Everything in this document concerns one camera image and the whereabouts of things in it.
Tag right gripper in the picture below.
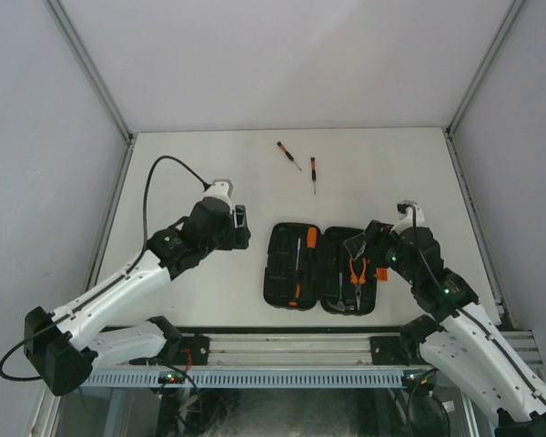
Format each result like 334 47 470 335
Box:
346 219 419 286

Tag orange handled needle-nose pliers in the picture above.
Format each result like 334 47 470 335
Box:
349 257 367 310

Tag black plastic tool case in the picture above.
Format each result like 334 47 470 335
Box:
263 222 378 316

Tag small claw hammer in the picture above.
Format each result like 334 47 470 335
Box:
326 272 361 313

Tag black handled screwdriver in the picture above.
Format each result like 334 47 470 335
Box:
288 238 301 308

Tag small orange precision screwdriver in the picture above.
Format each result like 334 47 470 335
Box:
277 141 302 171

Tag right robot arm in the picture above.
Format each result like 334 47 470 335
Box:
344 220 546 436

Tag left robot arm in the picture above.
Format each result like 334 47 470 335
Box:
24 197 250 396

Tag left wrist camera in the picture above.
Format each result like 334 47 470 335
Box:
203 178 233 209

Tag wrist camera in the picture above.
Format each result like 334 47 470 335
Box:
392 200 425 235
203 178 233 209

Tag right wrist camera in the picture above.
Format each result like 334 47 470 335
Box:
392 200 425 235

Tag right camera cable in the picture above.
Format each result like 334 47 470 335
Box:
395 203 546 411

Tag camera cable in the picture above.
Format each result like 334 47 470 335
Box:
0 156 210 382
395 203 546 411

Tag left camera cable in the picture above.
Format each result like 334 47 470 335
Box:
0 156 210 382

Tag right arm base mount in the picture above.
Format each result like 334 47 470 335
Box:
369 315 440 366

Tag aluminium frame rail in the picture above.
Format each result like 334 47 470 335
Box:
86 331 541 368

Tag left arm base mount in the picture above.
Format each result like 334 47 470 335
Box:
163 334 210 366

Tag blue slotted cable duct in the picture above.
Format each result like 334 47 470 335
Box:
82 366 405 389

